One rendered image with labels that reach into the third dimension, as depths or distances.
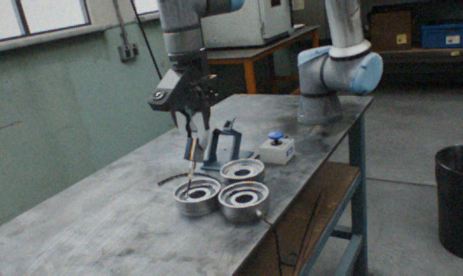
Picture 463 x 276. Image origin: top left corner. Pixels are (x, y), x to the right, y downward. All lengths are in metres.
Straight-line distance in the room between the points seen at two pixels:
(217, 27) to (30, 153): 1.69
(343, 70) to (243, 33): 2.04
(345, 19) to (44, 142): 1.84
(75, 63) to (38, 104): 0.34
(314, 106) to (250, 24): 1.89
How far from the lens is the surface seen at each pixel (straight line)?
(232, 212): 0.80
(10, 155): 2.38
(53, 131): 2.50
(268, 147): 1.03
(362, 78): 1.15
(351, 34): 1.14
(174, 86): 0.78
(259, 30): 3.07
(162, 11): 0.81
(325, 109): 1.28
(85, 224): 0.96
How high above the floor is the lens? 1.24
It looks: 20 degrees down
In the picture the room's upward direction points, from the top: 8 degrees counter-clockwise
